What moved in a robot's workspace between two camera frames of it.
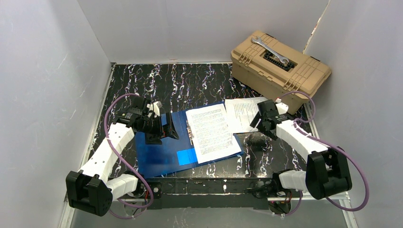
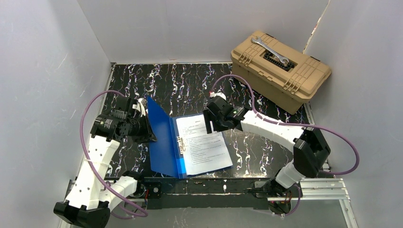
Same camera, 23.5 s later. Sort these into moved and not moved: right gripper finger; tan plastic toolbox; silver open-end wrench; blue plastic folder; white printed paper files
Moved: white printed paper files; right gripper finger; blue plastic folder
Not moved: tan plastic toolbox; silver open-end wrench
